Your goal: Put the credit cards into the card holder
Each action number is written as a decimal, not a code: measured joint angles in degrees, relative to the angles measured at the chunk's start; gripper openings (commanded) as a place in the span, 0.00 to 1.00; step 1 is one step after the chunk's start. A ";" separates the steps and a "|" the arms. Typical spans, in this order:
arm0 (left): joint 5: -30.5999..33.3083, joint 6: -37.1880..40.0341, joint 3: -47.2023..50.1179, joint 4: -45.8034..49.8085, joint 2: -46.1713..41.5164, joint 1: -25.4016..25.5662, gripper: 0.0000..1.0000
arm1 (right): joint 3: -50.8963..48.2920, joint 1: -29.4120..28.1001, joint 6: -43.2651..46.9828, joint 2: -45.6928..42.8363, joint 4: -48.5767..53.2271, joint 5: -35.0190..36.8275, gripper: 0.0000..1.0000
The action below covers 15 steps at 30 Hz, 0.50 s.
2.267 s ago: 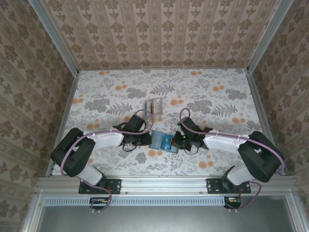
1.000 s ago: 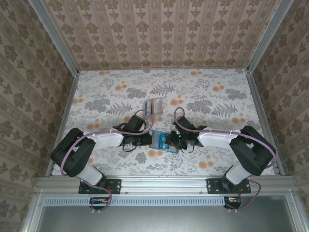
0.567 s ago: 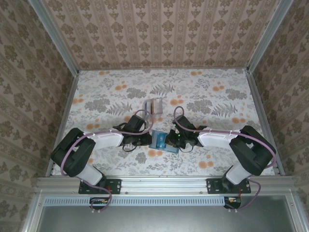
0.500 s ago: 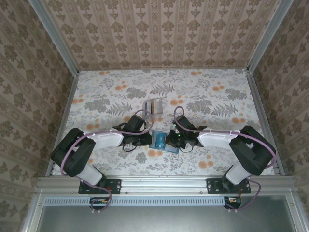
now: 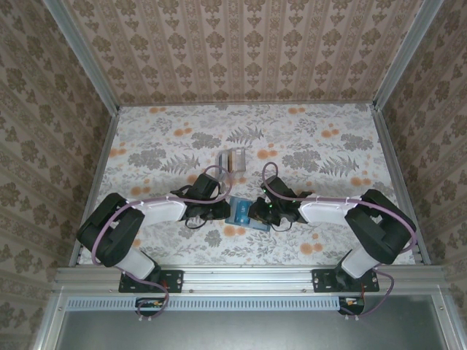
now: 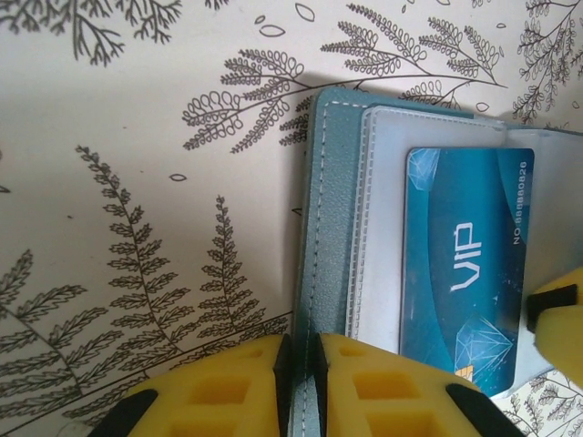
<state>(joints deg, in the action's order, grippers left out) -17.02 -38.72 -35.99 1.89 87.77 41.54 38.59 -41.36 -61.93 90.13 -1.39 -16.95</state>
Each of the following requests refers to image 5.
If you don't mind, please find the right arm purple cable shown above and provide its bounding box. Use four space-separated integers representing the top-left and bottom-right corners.
262 162 417 322

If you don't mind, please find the blue card holder wallet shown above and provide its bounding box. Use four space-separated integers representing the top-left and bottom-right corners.
225 195 271 231

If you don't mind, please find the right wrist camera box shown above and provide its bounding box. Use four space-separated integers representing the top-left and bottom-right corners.
262 176 293 203

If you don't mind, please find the aluminium corner post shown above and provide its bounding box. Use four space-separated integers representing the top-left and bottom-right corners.
42 0 121 113
371 0 447 112

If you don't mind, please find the aluminium frame beam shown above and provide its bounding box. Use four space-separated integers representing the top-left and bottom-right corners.
432 287 467 350
32 287 70 350

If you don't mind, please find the aluminium side rail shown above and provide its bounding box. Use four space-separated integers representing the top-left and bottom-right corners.
370 103 432 266
68 107 122 268

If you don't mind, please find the light blue credit card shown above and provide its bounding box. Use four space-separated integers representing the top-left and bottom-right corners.
232 201 252 224

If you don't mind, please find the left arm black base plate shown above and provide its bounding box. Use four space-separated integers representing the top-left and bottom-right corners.
118 268 184 294

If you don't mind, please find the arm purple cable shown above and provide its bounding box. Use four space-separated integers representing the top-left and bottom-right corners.
262 162 417 322
90 164 234 325

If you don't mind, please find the aluminium mounting rail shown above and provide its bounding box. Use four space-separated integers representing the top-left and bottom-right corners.
54 265 448 292

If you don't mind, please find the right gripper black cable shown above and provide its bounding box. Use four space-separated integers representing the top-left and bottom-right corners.
269 218 296 233

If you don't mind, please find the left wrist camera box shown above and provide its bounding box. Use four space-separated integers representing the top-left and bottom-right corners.
191 174 222 200

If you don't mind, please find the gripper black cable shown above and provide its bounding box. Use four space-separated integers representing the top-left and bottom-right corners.
269 218 296 233
184 214 215 230

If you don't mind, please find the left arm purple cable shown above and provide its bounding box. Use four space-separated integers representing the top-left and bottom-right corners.
90 164 234 325

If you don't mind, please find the grey metal sheet panel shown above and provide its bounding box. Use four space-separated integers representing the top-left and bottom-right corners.
54 309 449 350

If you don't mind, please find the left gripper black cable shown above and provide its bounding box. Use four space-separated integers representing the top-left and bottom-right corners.
184 214 215 230

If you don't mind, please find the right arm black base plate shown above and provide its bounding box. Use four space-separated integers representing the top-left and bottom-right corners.
312 268 380 294

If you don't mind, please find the white slotted cable duct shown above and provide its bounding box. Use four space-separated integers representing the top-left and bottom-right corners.
66 295 344 311

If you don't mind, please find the floral tablecloth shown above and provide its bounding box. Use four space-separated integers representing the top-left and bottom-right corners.
78 103 417 267

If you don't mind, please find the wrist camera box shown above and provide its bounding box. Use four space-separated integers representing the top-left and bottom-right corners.
191 174 222 200
262 176 293 203

